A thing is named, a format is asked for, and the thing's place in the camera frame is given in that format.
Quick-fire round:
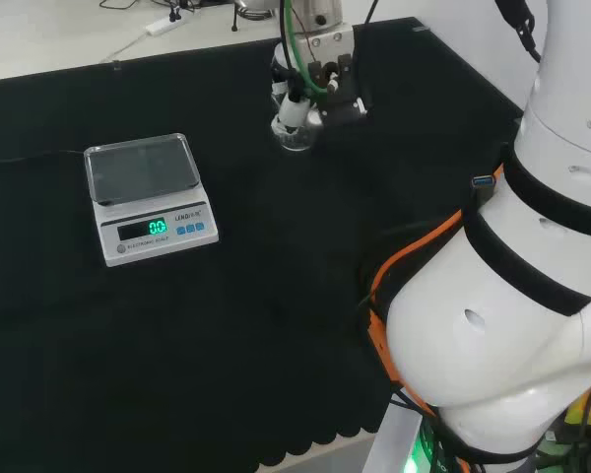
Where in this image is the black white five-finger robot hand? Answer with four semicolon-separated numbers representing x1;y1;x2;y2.
270;27;370;137

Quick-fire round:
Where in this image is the clear glass beaker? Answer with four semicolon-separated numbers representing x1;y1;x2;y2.
275;105;325;153

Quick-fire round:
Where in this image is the white electronic balance steel pan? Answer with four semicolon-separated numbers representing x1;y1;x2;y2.
83;132;221;269

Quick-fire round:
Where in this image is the black bench cloth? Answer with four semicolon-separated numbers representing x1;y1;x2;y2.
0;16;524;473

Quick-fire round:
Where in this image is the yellow stop button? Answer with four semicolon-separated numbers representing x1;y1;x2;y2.
564;376;591;447

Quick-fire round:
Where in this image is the green robot cable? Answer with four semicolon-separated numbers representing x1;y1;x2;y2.
281;0;330;98

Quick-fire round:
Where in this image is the orange robot cable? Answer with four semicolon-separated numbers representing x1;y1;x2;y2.
364;165;504;420

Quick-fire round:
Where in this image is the white power strip cable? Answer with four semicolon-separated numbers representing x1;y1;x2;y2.
98;28;152;65

